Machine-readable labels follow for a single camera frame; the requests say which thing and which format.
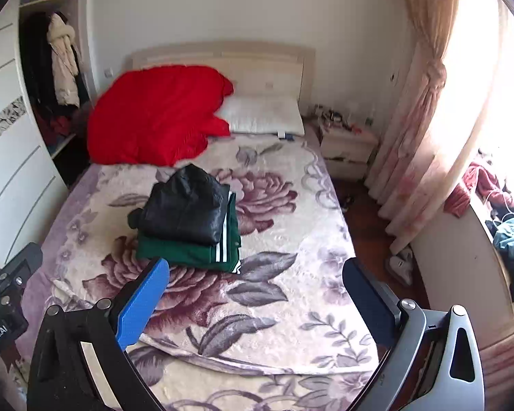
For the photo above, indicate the red and dark clothes pile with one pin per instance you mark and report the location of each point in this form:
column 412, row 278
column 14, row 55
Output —
column 55, row 126

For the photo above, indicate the clutter of small items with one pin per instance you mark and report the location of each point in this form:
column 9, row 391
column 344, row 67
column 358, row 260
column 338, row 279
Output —
column 338, row 117

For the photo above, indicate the black leather jacket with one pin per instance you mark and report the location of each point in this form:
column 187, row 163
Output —
column 184, row 205

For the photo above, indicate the green garment with white stripes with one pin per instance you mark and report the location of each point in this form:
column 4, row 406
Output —
column 175, row 252

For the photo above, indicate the beige bed headboard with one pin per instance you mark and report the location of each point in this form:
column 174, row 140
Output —
column 261, row 66

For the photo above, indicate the beige hanging coat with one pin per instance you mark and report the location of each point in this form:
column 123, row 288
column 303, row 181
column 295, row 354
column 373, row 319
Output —
column 64, row 64

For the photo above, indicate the white pillow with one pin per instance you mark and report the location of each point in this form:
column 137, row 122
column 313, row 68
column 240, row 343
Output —
column 261, row 115

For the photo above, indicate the white shoe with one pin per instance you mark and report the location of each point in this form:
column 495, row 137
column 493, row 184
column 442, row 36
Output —
column 400, row 265

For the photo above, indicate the teal garment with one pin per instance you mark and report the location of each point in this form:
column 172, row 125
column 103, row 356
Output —
column 512, row 239

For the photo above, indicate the white wardrobe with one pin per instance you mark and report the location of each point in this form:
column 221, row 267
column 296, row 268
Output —
column 17, row 171

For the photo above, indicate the dark red garment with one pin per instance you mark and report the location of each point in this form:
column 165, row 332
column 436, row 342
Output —
column 479, row 180

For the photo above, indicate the dark hanging clothes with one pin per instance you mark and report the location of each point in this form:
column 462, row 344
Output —
column 36, row 60

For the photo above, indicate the red quilt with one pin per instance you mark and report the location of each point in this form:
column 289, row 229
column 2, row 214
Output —
column 154, row 115

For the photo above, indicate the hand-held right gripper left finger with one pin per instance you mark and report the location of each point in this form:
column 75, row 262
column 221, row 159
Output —
column 141, row 295

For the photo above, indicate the dark slipper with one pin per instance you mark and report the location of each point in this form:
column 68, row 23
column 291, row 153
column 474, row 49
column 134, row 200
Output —
column 348, row 203

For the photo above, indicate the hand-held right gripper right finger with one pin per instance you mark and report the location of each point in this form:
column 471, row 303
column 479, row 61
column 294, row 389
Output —
column 368, row 295

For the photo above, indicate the pink cloth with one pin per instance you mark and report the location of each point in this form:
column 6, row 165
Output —
column 507, row 364

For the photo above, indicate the floral plush blanket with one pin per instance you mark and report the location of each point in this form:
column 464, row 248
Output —
column 282, row 329

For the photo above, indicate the white nightstand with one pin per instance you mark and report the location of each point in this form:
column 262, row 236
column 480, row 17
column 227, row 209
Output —
column 347, row 147

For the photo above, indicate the small white and blue box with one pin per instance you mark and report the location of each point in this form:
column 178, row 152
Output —
column 286, row 135

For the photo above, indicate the white low cabinet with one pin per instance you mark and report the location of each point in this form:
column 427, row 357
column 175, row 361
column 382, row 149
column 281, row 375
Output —
column 458, row 257

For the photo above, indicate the wall socket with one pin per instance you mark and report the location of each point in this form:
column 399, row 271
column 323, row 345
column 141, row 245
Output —
column 109, row 72

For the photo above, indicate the pink floral curtain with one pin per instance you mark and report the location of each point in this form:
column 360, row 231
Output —
column 419, row 137

